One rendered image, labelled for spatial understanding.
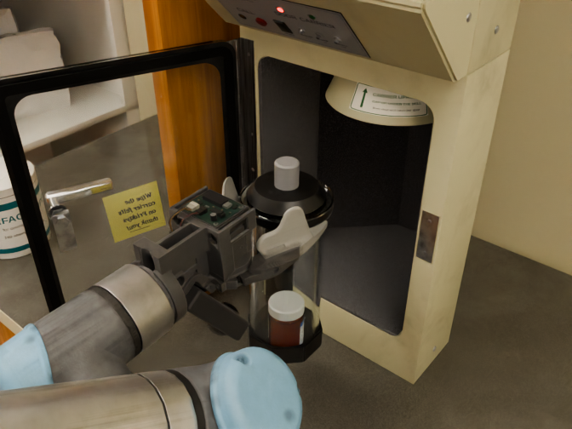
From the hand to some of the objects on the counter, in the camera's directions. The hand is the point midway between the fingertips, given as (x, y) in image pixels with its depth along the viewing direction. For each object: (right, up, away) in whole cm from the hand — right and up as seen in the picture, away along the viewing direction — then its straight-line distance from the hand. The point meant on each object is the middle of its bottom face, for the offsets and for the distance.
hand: (286, 214), depth 71 cm
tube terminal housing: (+14, -14, +34) cm, 39 cm away
